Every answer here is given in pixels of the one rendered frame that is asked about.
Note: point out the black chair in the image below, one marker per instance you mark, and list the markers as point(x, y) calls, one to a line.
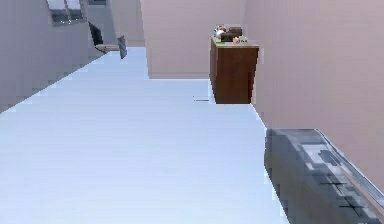
point(96, 34)

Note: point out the brown wooden cabinet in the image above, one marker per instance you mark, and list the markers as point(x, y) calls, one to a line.
point(231, 73)

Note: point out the window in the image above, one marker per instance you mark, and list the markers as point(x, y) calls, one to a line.
point(66, 11)

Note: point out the pale pink small object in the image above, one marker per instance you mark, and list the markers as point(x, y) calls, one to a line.
point(236, 40)

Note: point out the grey tilted panel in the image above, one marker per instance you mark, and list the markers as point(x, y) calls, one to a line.
point(122, 46)

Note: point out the beige table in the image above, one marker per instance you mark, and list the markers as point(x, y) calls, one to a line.
point(107, 48)

